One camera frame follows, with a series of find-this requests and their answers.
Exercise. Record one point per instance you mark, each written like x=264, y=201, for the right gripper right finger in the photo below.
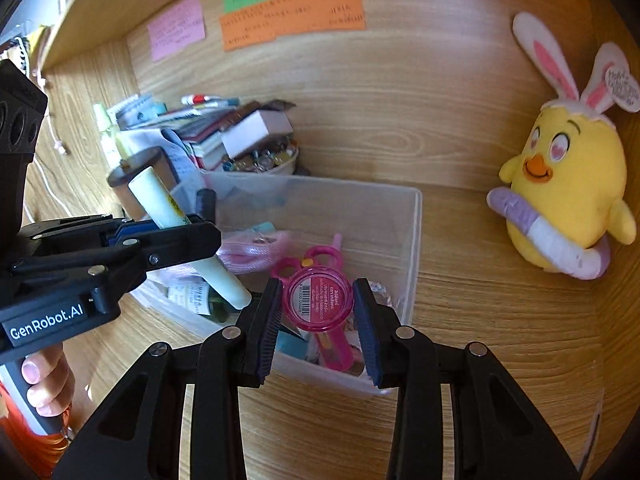
x=498, y=431

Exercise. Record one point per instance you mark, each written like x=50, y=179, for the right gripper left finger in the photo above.
x=135, y=432

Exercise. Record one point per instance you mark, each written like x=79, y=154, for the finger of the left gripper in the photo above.
x=156, y=250
x=131, y=229

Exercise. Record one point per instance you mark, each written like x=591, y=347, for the small yellow lotion bottle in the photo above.
x=164, y=211

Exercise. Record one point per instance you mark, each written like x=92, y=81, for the dark green glass bottle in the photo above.
x=202, y=300

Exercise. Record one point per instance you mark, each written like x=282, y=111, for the mint green small tube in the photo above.
x=262, y=228

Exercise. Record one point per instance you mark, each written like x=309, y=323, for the round pink compact tin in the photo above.
x=318, y=299

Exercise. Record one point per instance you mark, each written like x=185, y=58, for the pink pen with blue bow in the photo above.
x=337, y=242

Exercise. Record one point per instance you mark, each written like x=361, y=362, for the pink scissors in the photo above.
x=333, y=345

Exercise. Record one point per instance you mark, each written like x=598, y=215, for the dark purple cylindrical bottle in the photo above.
x=205, y=204

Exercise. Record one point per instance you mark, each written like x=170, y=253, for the blue washi tape roll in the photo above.
x=292, y=345

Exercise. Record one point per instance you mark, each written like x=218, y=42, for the white tape roll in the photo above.
x=358, y=367

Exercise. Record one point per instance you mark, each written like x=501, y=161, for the left hand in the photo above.
x=51, y=381

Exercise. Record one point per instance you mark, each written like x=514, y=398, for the brown ceramic lidded mug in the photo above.
x=129, y=170

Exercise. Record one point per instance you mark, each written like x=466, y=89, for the green spray bottle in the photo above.
x=111, y=144

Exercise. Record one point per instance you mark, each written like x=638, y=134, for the stack of books and papers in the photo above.
x=176, y=133

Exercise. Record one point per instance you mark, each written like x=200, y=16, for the bowl of colourful beads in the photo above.
x=277, y=157

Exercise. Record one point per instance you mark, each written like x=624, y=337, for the clear plastic storage bin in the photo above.
x=342, y=230

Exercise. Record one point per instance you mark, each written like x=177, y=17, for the white small cardboard box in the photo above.
x=253, y=130

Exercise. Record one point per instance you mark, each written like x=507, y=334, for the red white marker pen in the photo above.
x=207, y=100

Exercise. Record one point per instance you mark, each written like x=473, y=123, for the pink sticky note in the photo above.
x=176, y=28

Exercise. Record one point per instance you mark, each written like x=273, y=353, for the yellow chick plush toy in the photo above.
x=563, y=196

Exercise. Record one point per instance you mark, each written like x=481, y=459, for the orange sticky note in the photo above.
x=268, y=20

